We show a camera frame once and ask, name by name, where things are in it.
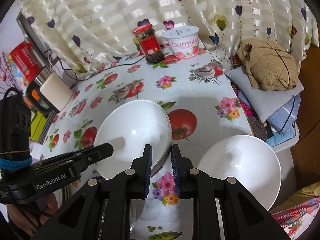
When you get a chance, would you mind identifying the white bowl blue stripe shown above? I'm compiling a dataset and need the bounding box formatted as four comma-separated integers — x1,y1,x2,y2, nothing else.
94,100,172,179

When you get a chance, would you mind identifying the stainless steel bowl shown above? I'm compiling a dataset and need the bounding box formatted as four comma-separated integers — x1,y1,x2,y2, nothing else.
129,200,137,233

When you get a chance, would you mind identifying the person left hand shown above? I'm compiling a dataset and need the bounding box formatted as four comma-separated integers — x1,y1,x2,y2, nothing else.
6,193,58,236

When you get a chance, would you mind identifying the chevron pattern tray box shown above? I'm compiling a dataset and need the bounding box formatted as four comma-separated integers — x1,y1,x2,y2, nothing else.
30,111,56,145

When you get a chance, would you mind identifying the lime green box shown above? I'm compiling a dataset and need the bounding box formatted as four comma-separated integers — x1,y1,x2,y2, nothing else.
30,112,47,142

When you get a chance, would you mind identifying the white electric kettle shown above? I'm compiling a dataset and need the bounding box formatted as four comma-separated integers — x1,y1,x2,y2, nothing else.
26,69,73,114

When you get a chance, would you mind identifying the floral vinyl tablecloth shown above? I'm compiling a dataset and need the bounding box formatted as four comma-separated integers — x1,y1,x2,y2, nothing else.
31,50,251,239

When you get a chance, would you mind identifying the folded grey cloth stack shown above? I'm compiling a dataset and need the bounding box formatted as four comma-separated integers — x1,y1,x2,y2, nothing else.
225,66,304,148

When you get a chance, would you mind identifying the red printed box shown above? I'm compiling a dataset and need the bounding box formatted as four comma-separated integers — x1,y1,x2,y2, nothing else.
9,41,42,83

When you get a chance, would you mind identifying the tan knitted cloth bundle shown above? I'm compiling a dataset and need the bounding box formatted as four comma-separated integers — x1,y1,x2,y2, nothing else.
237,38,298,91

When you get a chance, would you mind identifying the white yogurt tub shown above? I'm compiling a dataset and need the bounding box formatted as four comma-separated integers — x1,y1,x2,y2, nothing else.
163,25,199,60

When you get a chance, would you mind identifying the red lid sauce jar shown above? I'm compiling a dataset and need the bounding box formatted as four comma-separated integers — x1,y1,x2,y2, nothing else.
132,23,164,64

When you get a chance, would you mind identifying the heart pattern curtain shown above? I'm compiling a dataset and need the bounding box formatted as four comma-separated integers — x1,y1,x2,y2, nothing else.
17,0,319,76

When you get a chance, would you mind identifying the black power cable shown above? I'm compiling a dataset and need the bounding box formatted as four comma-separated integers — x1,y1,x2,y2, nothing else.
46,52,148,90

